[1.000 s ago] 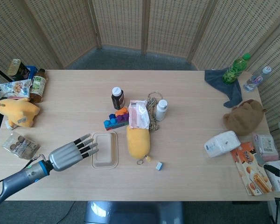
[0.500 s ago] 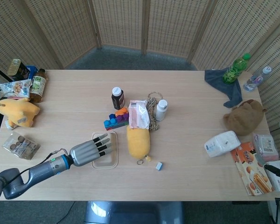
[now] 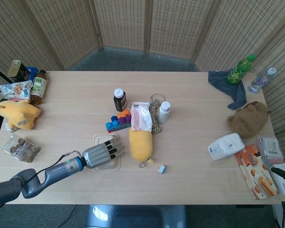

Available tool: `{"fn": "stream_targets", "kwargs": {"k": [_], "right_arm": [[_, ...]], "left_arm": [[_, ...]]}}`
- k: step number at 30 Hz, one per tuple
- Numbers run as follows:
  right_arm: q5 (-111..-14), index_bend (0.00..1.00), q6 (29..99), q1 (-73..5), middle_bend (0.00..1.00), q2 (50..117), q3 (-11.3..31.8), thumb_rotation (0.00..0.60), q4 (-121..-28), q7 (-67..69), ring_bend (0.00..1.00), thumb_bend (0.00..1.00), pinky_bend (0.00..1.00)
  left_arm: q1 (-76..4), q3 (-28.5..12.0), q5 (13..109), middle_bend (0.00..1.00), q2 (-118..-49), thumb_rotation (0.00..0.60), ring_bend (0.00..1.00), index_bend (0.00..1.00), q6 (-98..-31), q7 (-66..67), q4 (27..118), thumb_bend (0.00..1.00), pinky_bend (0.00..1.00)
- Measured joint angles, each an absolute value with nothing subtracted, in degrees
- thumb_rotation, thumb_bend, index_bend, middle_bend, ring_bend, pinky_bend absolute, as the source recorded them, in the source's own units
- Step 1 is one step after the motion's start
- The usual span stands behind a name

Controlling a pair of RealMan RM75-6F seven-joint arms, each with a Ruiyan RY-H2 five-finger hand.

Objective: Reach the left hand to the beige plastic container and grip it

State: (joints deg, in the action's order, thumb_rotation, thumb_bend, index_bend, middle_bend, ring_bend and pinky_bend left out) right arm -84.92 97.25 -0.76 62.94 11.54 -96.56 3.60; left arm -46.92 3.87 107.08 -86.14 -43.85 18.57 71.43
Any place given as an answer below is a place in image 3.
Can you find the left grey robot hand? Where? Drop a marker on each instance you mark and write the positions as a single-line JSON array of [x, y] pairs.
[[97, 157]]

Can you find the clear plastic container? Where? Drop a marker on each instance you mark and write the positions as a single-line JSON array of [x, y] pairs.
[[107, 154]]

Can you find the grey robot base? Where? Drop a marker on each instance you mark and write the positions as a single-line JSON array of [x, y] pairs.
[[135, 216]]

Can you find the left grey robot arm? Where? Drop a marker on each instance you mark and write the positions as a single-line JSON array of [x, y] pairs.
[[41, 177]]

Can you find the sardine tin with black sleeve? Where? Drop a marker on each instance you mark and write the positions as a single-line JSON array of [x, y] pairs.
[[17, 71]]

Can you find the orange biscuit box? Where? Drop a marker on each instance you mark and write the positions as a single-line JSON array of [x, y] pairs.
[[257, 173]]

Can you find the colourful toy building blocks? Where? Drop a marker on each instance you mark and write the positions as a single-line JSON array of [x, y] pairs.
[[120, 122]]

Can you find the yellow oblong plush toy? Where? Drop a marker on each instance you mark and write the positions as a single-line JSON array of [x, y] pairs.
[[141, 146]]

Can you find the pink white snack packet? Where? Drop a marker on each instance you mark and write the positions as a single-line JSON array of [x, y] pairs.
[[140, 116]]

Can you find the brown bottle white cap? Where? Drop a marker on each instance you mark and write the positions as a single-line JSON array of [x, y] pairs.
[[120, 99]]

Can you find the small blue white eraser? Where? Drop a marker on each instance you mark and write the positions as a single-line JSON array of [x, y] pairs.
[[162, 169]]

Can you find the clear bag of round biscuits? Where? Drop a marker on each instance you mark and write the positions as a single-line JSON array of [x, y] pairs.
[[21, 148]]

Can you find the white pill bottle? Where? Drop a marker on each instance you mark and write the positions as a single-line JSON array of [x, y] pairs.
[[164, 111]]

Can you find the yellow plush animal toy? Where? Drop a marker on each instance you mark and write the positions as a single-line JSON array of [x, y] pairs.
[[17, 115]]

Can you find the amber tea bottle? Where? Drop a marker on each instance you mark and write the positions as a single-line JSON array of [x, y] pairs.
[[38, 88]]

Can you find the snack bag with nuts print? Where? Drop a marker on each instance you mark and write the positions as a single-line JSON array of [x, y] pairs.
[[15, 89]]

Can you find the blue packet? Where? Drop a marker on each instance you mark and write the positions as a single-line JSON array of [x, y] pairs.
[[32, 72]]

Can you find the white tissue pack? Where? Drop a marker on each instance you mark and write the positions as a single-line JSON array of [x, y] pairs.
[[225, 146]]

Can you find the woven folding screen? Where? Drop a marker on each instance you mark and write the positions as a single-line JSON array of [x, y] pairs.
[[142, 26]]

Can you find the grey blue cloth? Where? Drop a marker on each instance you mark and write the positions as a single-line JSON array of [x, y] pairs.
[[230, 88]]

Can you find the brown plush toy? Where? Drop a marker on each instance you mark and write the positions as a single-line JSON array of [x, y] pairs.
[[249, 118]]

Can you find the green soda bottle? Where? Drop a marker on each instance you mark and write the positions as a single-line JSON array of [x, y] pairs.
[[238, 71]]

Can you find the pink wet wipes pack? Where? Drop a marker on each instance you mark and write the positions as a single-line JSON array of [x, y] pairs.
[[270, 146]]

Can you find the clear water bottle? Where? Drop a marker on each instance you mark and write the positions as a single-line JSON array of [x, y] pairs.
[[261, 80]]

